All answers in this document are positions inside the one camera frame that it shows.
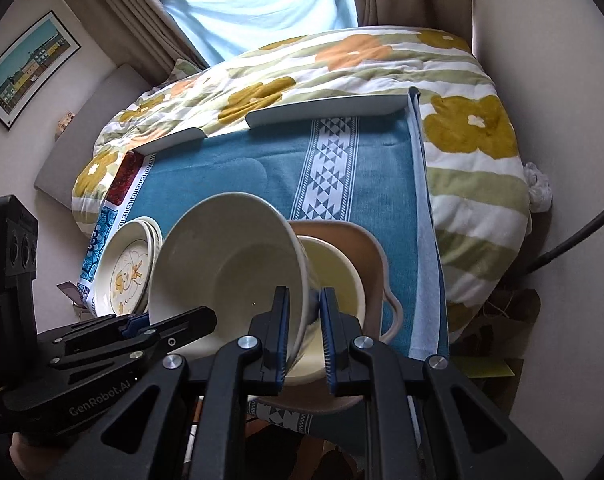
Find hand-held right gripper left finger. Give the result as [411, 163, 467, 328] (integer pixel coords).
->
[44, 286, 291, 480]

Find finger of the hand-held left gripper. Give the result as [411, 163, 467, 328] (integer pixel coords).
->
[56, 311, 151, 345]
[122, 306, 219, 357]

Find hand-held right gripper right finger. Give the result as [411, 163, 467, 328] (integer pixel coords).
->
[319, 287, 558, 480]

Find cream plate with duck print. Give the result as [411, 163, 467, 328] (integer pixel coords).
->
[94, 217, 157, 317]

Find cream bowl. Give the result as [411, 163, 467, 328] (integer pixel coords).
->
[148, 191, 313, 361]
[282, 235, 369, 387]

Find pink bowl with handles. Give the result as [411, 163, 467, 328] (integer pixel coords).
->
[249, 219, 405, 413]

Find red and blue patterned cloth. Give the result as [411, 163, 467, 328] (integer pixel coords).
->
[76, 152, 155, 311]

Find grey foam panel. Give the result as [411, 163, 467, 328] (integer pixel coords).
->
[33, 62, 150, 209]

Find yellow paper sheet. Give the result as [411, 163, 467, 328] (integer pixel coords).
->
[452, 356, 517, 378]

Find blue cloth with white band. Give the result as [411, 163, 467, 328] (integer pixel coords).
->
[84, 86, 453, 453]

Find brown paper bag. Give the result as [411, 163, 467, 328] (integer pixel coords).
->
[452, 287, 543, 361]

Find framed picture of houses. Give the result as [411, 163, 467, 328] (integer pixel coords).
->
[0, 10, 80, 132]

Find floral duvet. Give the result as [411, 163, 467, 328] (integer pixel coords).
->
[72, 27, 530, 351]

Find white plastic bag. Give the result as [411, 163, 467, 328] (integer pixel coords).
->
[523, 161, 554, 214]

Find black tube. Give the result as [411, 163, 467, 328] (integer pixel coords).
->
[527, 203, 604, 275]

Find light blue curtain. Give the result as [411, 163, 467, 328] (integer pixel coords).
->
[159, 0, 360, 68]

